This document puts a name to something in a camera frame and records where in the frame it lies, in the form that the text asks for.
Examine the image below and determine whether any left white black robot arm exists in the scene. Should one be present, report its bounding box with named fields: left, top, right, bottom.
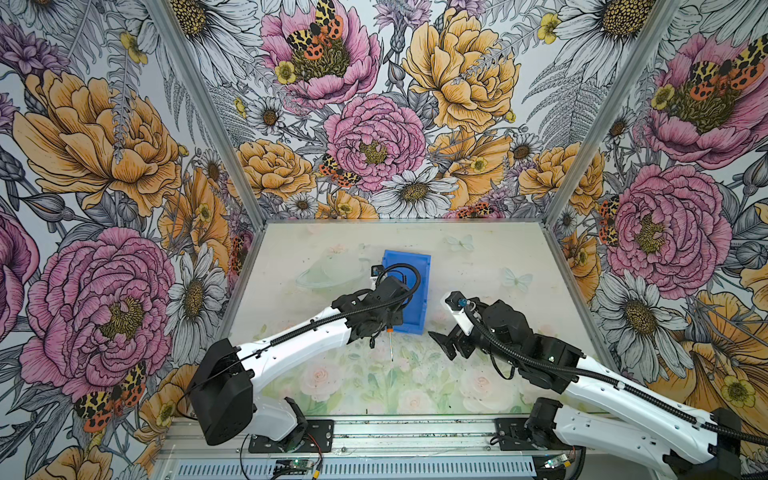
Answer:
left=186, top=263, right=422, bottom=452

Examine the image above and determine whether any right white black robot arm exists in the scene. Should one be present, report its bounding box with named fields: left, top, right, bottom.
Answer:
left=430, top=291, right=767, bottom=479

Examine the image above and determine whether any blue plastic bin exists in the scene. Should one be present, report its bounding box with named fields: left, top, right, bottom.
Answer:
left=381, top=249, right=432, bottom=335

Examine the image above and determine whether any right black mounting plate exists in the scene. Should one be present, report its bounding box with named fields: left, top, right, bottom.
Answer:
left=489, top=417, right=564, bottom=451

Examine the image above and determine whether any black mounting plate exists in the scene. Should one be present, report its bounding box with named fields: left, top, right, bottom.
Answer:
left=489, top=417, right=564, bottom=451
left=247, top=419, right=335, bottom=454

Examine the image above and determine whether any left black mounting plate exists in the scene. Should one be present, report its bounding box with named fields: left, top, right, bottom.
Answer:
left=247, top=419, right=335, bottom=454

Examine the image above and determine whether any right green circuit board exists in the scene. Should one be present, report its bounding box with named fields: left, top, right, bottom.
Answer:
left=542, top=453, right=571, bottom=469

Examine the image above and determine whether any green circuit board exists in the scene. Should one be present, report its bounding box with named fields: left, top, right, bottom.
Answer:
left=542, top=453, right=571, bottom=469
left=272, top=459, right=315, bottom=476

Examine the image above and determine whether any left green circuit board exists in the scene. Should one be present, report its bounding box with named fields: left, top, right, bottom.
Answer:
left=272, top=459, right=315, bottom=476

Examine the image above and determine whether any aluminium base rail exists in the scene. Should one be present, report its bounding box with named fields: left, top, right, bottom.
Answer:
left=152, top=413, right=601, bottom=463

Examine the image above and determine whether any white vented cable duct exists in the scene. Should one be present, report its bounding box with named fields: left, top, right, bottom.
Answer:
left=167, top=456, right=536, bottom=479

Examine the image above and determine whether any right black corrugated cable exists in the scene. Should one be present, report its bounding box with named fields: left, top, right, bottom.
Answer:
left=461, top=299, right=768, bottom=446

